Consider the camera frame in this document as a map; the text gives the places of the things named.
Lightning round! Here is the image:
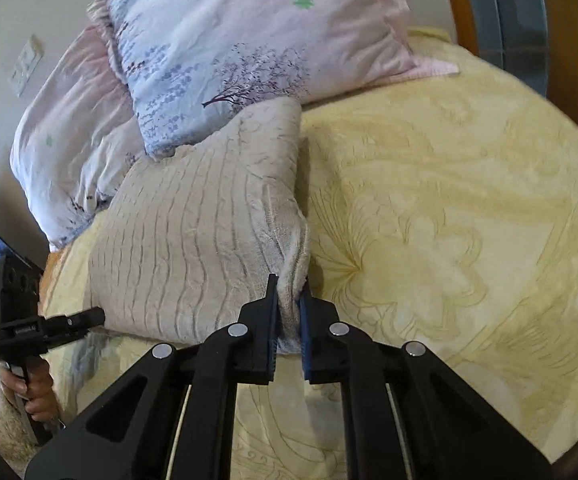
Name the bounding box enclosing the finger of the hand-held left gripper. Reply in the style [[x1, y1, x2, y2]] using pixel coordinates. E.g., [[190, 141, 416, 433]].
[[43, 307, 106, 347]]

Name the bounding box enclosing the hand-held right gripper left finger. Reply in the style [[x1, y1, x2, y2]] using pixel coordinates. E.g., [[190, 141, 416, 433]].
[[24, 274, 280, 480]]

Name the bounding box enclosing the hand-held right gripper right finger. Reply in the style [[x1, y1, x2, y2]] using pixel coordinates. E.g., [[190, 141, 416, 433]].
[[298, 280, 556, 480]]

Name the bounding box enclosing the beige cable knit sweater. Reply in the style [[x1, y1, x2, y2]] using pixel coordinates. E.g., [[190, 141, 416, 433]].
[[88, 96, 313, 354]]

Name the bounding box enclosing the person's left hand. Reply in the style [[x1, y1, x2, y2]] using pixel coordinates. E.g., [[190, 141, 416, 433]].
[[0, 359, 56, 425]]

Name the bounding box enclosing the pink floral pillow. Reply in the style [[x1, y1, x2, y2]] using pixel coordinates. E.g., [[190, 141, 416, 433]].
[[9, 24, 146, 252]]

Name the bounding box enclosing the yellow patterned blanket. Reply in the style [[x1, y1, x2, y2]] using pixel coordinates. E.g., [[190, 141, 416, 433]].
[[38, 27, 578, 480]]

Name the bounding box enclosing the pink tree print pillow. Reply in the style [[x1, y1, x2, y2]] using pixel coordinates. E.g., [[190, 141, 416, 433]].
[[89, 0, 460, 162]]

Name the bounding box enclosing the wooden glass door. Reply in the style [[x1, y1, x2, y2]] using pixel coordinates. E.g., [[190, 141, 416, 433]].
[[438, 0, 578, 137]]

